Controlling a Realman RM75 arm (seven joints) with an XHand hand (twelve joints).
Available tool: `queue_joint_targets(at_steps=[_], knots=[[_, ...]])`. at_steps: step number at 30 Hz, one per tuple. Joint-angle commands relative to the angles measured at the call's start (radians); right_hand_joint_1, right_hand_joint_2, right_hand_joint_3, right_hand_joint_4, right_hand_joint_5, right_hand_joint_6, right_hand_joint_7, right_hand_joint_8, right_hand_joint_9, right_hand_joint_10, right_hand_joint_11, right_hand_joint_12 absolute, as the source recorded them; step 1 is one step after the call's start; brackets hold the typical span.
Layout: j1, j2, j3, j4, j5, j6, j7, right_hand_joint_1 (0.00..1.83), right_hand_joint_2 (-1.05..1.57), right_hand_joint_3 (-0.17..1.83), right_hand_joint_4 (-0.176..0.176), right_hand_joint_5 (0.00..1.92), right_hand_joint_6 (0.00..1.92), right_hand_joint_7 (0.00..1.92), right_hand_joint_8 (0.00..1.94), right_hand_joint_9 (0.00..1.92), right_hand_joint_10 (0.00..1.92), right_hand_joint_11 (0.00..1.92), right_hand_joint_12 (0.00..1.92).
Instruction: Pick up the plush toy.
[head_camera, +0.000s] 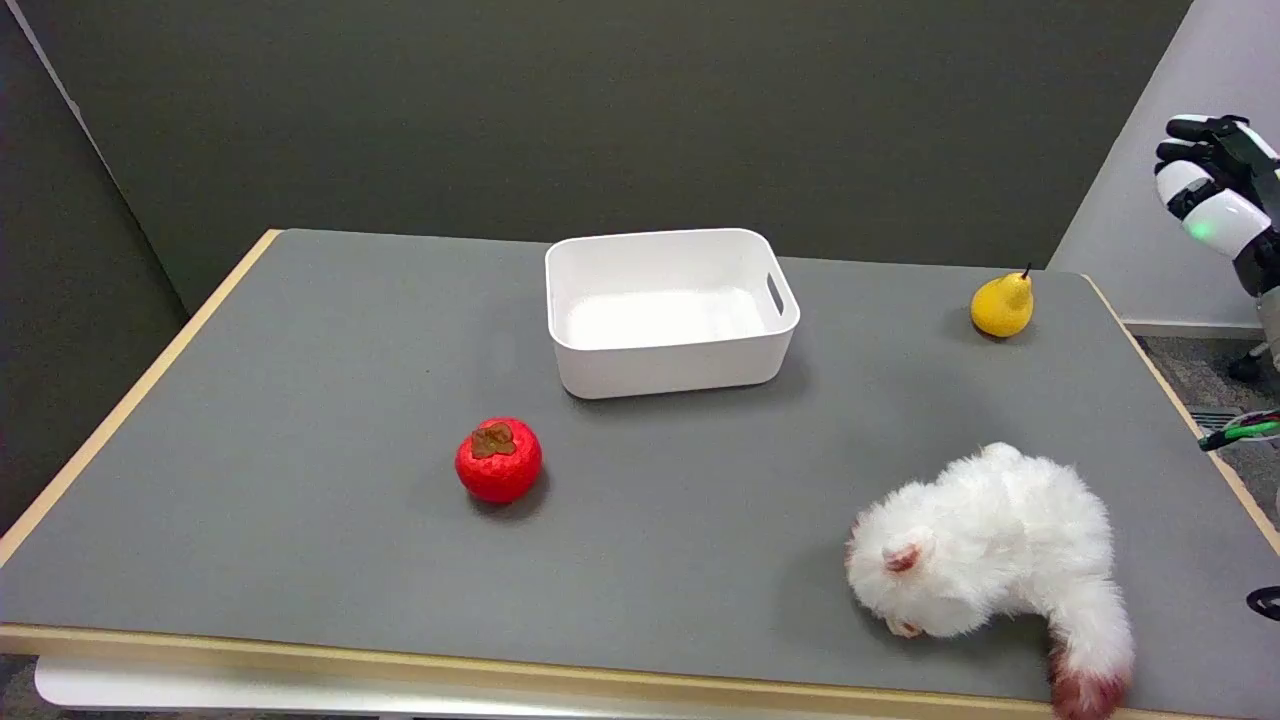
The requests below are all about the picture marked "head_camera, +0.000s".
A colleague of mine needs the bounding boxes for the green black cable bundle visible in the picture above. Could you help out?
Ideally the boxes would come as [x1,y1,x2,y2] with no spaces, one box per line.
[1198,408,1280,453]

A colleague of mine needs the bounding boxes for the yellow pear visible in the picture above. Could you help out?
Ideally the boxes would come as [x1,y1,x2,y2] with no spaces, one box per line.
[970,264,1036,339]

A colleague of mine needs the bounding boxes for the white fluffy plush toy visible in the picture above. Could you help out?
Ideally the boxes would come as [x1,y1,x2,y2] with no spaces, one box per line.
[845,442,1137,720]

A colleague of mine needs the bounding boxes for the red persimmon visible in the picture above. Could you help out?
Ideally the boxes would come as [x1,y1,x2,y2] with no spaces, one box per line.
[455,417,544,505]

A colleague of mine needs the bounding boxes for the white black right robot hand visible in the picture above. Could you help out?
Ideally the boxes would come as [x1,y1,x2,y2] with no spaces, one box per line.
[1155,113,1280,297]

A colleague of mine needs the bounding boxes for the white plastic bin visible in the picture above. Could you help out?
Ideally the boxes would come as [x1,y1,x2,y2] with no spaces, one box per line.
[544,228,802,401]

